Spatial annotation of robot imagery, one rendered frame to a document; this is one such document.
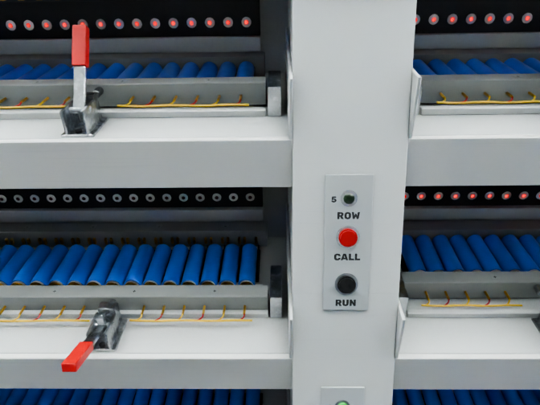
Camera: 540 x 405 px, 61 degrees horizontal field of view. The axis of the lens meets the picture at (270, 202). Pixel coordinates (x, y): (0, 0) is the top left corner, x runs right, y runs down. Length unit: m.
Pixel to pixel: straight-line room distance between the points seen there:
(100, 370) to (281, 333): 0.17
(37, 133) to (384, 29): 0.30
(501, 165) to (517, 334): 0.17
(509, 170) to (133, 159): 0.32
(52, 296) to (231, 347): 0.19
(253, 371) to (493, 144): 0.29
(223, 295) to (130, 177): 0.15
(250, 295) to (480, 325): 0.23
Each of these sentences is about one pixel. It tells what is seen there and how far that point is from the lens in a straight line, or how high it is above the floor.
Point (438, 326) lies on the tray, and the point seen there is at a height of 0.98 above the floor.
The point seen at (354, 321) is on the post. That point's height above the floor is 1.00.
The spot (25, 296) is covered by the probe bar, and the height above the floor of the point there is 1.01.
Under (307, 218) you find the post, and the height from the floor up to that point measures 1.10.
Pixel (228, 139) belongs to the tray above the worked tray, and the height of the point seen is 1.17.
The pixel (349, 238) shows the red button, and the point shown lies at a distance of 0.39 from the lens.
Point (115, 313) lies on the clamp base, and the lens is 0.48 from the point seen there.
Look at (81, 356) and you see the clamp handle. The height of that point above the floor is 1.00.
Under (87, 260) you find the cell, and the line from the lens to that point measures 0.56.
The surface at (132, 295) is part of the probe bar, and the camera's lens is 0.49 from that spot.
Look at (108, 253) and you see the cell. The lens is 0.56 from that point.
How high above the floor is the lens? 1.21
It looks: 14 degrees down
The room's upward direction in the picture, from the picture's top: 1 degrees counter-clockwise
